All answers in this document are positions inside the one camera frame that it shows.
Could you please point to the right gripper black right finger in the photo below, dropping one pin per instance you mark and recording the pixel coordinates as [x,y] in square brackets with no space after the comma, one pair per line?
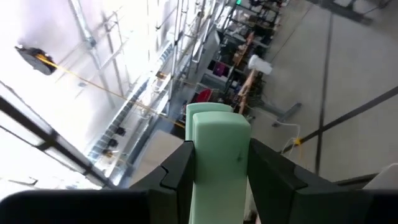
[280,193]

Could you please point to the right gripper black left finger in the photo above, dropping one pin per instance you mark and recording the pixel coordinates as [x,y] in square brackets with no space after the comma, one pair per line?
[174,186]

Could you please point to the mint green staple remover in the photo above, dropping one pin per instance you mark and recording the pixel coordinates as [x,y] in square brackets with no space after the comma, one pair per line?
[220,155]

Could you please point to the white trash can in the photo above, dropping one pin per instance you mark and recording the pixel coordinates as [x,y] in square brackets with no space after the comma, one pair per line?
[259,64]

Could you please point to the black aluminium table frame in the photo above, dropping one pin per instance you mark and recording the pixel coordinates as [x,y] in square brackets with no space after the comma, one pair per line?
[357,180]

